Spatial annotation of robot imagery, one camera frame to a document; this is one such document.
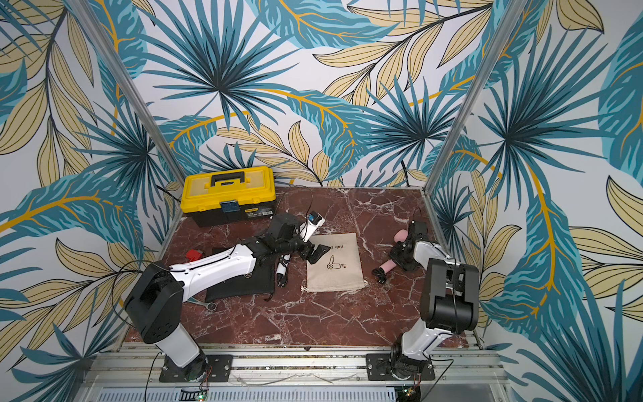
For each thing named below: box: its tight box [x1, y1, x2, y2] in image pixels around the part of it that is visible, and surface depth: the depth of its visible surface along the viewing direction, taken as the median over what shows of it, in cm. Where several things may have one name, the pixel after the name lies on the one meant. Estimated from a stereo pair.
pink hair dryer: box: [371, 228, 409, 284], surface depth 93 cm
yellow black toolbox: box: [180, 165, 278, 227], surface depth 99 cm
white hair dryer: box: [276, 253, 292, 288], surface depth 92 cm
